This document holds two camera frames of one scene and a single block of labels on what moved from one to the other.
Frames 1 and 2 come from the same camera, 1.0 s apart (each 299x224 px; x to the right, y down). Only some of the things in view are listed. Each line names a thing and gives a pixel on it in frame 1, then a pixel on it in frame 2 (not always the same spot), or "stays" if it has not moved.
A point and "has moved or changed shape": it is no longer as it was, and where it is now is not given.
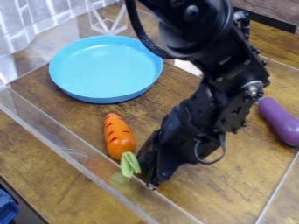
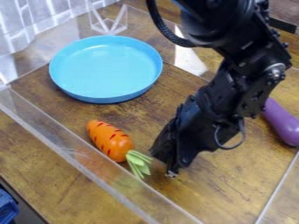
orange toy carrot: x=120 y=142 has moved or changed shape
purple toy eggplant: x=282 y=122 stays
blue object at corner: x=9 y=207 stays
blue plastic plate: x=104 y=69 stays
